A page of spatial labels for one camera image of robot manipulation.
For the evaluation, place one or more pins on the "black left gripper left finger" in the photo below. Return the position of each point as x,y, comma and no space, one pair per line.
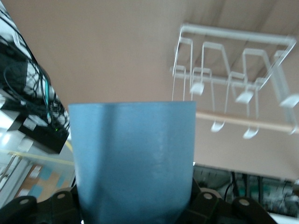
35,210

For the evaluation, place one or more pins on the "blue plastic cup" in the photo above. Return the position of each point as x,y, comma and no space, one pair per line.
133,151

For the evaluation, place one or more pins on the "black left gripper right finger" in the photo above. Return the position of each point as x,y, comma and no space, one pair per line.
233,210

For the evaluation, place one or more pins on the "black electronics box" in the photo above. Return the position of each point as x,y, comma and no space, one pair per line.
44,137

